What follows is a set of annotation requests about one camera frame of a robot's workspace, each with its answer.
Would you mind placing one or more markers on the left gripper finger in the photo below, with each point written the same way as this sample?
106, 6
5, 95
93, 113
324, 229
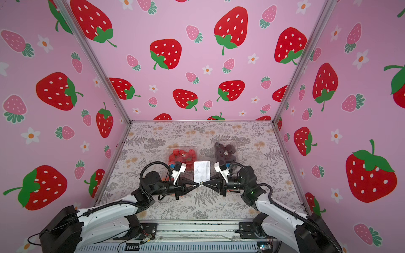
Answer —
186, 182
188, 187

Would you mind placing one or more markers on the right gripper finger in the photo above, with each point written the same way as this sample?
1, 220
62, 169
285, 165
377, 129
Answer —
213, 186
213, 182

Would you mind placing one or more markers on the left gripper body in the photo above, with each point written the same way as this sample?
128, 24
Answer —
165, 188

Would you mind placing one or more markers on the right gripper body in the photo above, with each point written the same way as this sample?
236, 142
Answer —
223, 184

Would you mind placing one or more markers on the white sticker sheet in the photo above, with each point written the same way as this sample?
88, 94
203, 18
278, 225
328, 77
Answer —
202, 171

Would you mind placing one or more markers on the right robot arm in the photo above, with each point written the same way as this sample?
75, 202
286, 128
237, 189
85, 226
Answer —
303, 233

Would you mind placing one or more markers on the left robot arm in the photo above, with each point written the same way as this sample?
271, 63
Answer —
71, 230

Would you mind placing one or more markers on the clear box of red strawberries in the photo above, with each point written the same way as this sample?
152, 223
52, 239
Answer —
174, 155

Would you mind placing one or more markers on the clear box of dark berries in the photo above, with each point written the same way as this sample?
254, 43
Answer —
219, 153

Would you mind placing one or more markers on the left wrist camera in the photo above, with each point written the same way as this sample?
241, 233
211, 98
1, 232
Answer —
177, 169

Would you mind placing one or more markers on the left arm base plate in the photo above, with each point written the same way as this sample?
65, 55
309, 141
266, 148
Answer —
136, 229

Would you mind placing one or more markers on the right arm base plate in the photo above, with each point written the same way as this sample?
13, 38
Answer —
253, 229

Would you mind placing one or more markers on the aluminium front rail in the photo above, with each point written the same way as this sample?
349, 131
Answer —
200, 237

